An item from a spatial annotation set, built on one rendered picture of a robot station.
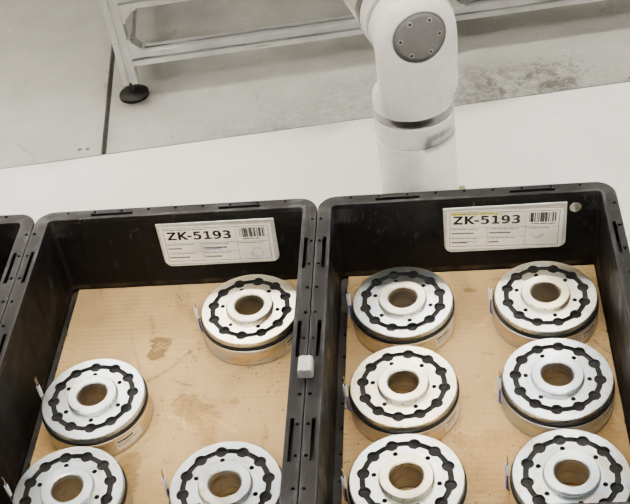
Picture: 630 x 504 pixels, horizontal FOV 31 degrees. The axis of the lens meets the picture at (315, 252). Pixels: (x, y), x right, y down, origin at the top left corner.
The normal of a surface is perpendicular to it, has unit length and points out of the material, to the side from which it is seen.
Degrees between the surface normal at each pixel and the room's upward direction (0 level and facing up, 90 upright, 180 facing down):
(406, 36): 89
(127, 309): 0
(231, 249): 90
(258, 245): 90
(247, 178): 0
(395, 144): 89
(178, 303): 0
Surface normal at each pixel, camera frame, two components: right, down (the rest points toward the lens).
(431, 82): 0.36, 0.57
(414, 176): -0.14, 0.65
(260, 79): -0.11, -0.73
